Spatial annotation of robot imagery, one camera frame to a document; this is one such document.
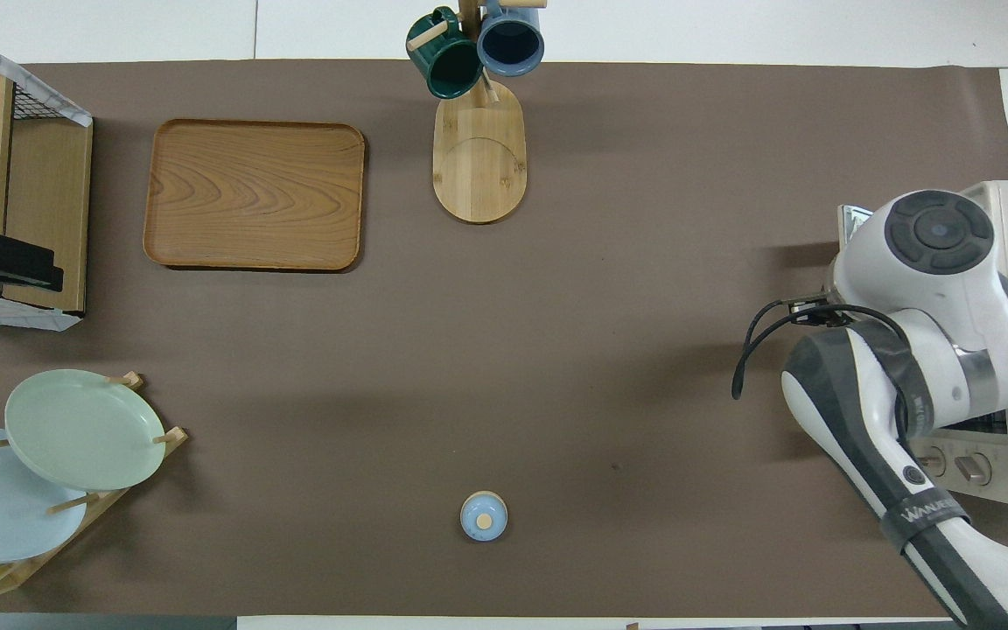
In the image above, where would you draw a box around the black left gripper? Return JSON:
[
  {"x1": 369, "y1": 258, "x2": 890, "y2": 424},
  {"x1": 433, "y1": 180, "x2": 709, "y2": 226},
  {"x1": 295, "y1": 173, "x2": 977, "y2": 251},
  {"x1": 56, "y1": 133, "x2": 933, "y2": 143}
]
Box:
[{"x1": 0, "y1": 232, "x2": 64, "y2": 292}]

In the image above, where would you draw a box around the glass oven door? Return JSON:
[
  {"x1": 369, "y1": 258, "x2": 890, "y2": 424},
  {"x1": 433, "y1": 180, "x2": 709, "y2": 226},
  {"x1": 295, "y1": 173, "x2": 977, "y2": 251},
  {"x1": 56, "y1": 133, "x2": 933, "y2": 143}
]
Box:
[{"x1": 836, "y1": 204, "x2": 874, "y2": 259}]

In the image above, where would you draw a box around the white marbled cloth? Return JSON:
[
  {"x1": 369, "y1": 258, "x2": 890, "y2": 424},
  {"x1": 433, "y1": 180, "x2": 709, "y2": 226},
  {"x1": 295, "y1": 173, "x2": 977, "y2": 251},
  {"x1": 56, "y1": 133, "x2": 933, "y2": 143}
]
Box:
[{"x1": 0, "y1": 19, "x2": 92, "y2": 129}]

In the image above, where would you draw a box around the pale green plate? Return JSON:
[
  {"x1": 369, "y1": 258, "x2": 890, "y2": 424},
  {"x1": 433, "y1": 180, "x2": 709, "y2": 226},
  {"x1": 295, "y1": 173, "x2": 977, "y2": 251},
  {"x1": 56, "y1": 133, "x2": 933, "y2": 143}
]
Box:
[{"x1": 4, "y1": 368, "x2": 167, "y2": 492}]

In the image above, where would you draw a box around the wooden plate rack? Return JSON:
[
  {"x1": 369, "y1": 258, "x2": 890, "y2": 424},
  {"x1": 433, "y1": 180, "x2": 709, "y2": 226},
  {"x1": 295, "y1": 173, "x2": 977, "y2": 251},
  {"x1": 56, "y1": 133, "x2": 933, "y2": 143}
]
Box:
[{"x1": 0, "y1": 372, "x2": 188, "y2": 600}]

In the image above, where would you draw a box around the wooden tray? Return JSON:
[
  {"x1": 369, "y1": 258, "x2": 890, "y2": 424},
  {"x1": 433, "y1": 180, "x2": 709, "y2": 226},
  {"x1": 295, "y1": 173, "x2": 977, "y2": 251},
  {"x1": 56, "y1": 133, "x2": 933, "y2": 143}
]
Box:
[{"x1": 143, "y1": 119, "x2": 367, "y2": 272}]

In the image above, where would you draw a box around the dark green mug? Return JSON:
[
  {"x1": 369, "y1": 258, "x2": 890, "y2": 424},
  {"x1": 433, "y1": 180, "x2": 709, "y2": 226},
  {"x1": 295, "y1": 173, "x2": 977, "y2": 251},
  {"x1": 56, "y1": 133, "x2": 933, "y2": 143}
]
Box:
[{"x1": 406, "y1": 7, "x2": 485, "y2": 99}]

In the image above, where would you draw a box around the wooden mug tree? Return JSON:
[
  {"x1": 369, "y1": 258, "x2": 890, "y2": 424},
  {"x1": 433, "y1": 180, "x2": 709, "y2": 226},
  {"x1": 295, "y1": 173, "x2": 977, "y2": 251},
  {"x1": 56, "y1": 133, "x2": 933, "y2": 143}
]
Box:
[{"x1": 408, "y1": 0, "x2": 549, "y2": 224}]

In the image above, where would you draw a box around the blue mug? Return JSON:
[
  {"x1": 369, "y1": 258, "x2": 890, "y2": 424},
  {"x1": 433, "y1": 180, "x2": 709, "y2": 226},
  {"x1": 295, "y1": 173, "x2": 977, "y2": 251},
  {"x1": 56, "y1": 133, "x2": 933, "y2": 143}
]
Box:
[{"x1": 476, "y1": 0, "x2": 546, "y2": 77}]

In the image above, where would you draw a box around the brown table mat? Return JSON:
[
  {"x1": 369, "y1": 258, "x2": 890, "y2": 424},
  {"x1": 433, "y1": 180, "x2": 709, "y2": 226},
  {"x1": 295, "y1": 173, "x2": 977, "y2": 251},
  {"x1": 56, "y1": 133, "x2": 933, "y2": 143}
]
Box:
[{"x1": 0, "y1": 59, "x2": 1008, "y2": 618}]

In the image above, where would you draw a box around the wire and wood shelf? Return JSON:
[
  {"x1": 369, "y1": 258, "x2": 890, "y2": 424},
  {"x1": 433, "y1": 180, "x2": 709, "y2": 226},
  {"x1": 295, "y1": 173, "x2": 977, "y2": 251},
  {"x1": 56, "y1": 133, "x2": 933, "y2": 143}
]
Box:
[{"x1": 0, "y1": 19, "x2": 94, "y2": 332}]

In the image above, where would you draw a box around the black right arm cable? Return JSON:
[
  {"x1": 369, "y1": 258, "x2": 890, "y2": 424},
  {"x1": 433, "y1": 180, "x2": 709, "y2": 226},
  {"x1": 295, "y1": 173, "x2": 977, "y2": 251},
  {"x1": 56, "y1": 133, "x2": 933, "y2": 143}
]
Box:
[{"x1": 731, "y1": 297, "x2": 886, "y2": 401}]

